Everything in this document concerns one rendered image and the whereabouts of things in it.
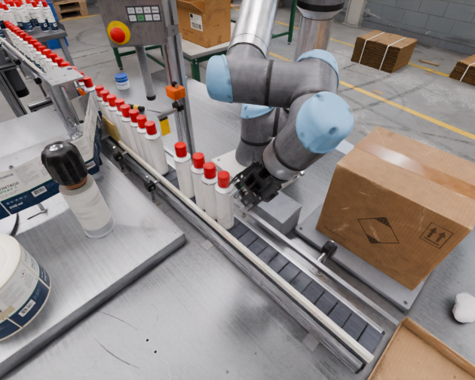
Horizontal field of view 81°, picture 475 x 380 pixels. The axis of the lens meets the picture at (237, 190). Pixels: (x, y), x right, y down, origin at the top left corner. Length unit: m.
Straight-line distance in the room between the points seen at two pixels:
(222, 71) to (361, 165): 0.43
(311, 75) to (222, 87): 0.14
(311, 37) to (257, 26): 0.29
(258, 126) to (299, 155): 0.54
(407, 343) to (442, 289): 0.21
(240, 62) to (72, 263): 0.69
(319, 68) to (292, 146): 0.14
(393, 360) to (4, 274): 0.88
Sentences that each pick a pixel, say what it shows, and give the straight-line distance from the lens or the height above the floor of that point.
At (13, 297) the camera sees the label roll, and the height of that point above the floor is 0.98.
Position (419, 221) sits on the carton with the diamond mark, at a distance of 0.74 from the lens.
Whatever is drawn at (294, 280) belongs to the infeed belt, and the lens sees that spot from 0.78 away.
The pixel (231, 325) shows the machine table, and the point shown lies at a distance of 0.78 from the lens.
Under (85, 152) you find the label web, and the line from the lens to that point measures 1.04.
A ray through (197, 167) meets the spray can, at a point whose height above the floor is 1.05.
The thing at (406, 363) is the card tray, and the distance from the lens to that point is 0.84.
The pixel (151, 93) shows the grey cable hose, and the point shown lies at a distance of 1.10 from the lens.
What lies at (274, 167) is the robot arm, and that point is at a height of 1.26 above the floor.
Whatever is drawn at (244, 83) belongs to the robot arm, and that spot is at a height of 1.37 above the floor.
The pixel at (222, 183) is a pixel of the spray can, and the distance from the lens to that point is 0.72.
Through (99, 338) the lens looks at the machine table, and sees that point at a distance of 0.84.
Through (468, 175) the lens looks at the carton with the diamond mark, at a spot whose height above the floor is 1.12.
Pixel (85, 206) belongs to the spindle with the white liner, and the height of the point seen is 1.01.
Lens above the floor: 1.56
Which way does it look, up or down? 45 degrees down
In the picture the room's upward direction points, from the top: straight up
